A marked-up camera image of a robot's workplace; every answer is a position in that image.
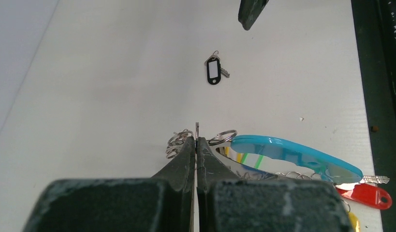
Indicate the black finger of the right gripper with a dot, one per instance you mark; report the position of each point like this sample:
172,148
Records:
249,11

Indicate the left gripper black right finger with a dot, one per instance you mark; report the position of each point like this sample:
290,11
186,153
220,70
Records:
228,203

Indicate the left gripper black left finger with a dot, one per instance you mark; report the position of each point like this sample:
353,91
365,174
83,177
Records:
161,203

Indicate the blue keyring with keys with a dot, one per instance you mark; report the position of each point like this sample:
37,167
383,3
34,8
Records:
348,141

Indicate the black key with tag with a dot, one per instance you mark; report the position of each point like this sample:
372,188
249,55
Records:
214,70

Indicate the black mounting base rail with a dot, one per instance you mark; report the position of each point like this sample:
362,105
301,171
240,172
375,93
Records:
375,30

